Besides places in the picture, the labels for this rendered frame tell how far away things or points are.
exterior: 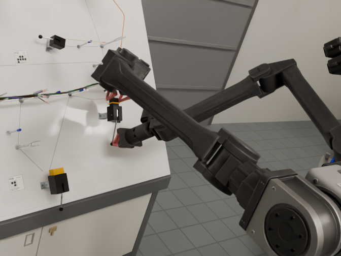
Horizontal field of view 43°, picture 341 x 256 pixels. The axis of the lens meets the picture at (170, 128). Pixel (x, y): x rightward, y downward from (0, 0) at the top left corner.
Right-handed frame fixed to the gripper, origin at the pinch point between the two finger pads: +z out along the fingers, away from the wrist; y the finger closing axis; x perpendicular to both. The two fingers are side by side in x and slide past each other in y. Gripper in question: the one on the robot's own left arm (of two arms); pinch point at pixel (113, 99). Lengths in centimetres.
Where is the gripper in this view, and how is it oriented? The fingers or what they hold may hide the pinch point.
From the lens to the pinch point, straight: 164.1
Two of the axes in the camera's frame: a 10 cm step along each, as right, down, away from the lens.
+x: 3.1, 8.2, -4.8
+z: -5.7, 5.7, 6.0
